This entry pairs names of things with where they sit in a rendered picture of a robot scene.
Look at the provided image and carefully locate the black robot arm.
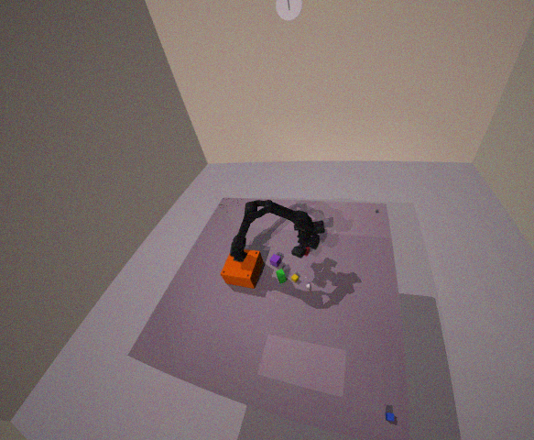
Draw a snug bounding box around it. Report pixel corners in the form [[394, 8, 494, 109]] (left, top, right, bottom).
[[230, 200, 325, 262]]

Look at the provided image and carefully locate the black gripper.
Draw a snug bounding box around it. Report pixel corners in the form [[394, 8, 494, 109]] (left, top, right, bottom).
[[291, 230, 318, 259]]

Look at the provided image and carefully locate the purple cube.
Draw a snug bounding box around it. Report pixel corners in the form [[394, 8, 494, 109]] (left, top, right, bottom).
[[270, 254, 282, 267]]

